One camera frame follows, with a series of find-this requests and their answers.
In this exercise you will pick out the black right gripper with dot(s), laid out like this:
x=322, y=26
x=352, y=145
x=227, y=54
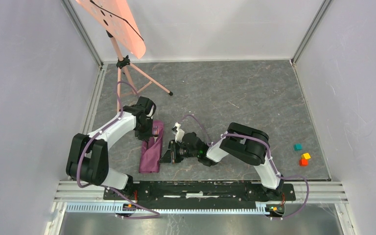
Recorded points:
x=169, y=157

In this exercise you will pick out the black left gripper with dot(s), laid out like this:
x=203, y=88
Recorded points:
x=147, y=135

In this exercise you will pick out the purple cloth napkin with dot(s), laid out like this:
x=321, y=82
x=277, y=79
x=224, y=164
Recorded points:
x=151, y=151

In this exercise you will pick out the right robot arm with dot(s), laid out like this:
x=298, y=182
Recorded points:
x=245, y=143

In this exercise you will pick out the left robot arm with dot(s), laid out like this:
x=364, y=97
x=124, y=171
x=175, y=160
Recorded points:
x=88, y=158

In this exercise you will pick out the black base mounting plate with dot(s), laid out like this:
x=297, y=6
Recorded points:
x=241, y=194

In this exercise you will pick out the pink music stand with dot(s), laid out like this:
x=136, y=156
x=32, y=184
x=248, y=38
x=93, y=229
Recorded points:
x=118, y=21

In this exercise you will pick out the teal cube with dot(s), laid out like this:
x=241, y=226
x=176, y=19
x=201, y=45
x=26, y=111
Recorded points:
x=297, y=147

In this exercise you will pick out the red cube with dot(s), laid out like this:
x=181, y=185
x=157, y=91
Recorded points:
x=303, y=162

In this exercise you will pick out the yellow cube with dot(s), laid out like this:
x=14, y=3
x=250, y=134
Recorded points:
x=306, y=156

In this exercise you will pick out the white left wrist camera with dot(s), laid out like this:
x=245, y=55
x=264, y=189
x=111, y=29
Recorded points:
x=151, y=112

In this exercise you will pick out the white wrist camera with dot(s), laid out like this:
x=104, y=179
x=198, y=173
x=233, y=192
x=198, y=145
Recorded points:
x=178, y=132
x=151, y=112

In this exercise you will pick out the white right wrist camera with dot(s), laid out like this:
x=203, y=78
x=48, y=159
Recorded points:
x=178, y=132

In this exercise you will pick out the slotted cable duct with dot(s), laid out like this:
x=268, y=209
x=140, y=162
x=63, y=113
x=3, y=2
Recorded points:
x=122, y=208

